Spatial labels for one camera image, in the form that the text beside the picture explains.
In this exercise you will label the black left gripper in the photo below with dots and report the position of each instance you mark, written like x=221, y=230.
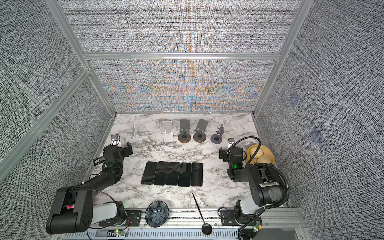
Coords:
x=125, y=150

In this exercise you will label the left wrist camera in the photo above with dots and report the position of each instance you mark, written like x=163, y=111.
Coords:
x=115, y=139

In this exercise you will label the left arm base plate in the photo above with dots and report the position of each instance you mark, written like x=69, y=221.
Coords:
x=132, y=216

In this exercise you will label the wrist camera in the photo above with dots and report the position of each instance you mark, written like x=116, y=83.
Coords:
x=231, y=142
x=115, y=139

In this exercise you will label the dark glass flower dish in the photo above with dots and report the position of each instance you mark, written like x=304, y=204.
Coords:
x=157, y=214

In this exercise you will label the purple round phone stand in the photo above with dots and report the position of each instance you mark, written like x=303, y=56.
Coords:
x=218, y=137

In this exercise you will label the black phone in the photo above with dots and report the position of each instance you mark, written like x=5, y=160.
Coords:
x=197, y=175
x=185, y=172
x=149, y=173
x=173, y=174
x=161, y=173

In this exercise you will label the black long spoon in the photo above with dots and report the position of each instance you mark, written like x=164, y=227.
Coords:
x=206, y=228

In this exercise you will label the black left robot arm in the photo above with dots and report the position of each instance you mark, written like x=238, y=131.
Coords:
x=73, y=211

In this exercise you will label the beige bun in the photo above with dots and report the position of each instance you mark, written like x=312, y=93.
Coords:
x=264, y=160
x=255, y=150

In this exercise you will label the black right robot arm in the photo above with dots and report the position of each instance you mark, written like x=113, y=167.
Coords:
x=269, y=188

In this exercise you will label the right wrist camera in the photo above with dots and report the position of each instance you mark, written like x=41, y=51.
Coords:
x=231, y=142

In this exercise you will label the aluminium frame corner post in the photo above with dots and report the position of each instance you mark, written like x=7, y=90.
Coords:
x=62, y=21

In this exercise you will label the round wooden phone stand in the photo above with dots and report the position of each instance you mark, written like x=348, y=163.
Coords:
x=184, y=135
x=200, y=135

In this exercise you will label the small black adapter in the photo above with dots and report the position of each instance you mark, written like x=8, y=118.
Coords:
x=98, y=161

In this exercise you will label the white flat phone stand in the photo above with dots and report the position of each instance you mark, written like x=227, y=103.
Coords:
x=168, y=131

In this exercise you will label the yellow bowl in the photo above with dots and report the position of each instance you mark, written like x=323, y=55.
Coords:
x=267, y=152

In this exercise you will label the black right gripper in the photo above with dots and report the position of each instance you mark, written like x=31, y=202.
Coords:
x=224, y=154

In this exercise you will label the white folding phone stand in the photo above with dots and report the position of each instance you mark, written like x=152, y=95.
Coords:
x=135, y=136

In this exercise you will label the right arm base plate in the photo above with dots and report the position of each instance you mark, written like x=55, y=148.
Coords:
x=230, y=217

